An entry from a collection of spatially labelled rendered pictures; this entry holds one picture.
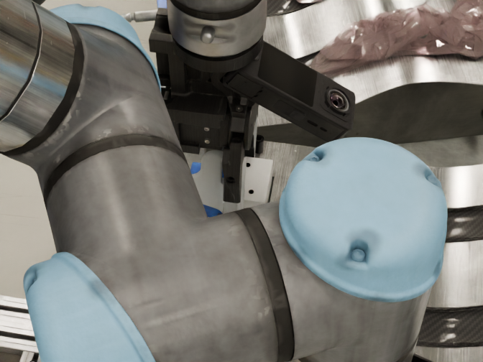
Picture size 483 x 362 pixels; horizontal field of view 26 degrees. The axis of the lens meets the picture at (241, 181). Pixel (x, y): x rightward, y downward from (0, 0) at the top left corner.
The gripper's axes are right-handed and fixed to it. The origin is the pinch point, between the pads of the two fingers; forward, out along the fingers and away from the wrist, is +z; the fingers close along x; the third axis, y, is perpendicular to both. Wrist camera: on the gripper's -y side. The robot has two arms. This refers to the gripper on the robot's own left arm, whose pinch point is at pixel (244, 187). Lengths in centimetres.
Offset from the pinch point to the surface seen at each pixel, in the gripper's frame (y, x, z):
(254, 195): -1.2, 1.7, -1.4
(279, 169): -2.8, -3.6, 1.3
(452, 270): -19.5, 4.9, 1.6
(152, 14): 14.5, -25.3, 4.4
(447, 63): -17.9, -20.0, 1.2
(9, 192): 57, -58, 90
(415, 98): -15.2, -16.4, 3.0
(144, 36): 40, -106, 90
